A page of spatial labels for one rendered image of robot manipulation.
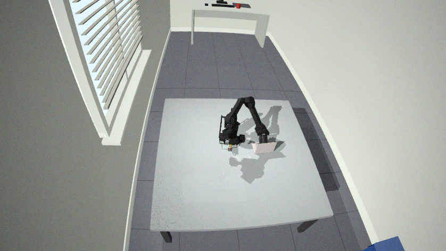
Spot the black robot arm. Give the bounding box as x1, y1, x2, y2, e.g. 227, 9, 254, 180
222, 97, 269, 145

